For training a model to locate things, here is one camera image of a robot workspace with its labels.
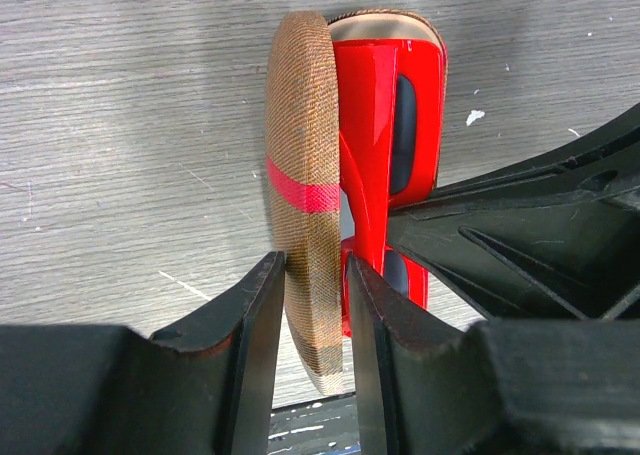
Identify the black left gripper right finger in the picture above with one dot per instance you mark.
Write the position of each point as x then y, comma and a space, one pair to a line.
500, 387

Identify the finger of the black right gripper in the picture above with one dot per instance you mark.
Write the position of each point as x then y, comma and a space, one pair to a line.
613, 147
512, 254

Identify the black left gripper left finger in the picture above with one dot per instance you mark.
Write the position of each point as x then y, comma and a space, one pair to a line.
202, 385

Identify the red sunglasses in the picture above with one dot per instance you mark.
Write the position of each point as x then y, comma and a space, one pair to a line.
391, 101

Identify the brown striped glasses case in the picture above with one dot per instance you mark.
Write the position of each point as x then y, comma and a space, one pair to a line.
303, 172

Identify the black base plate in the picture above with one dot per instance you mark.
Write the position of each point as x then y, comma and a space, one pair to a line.
324, 426

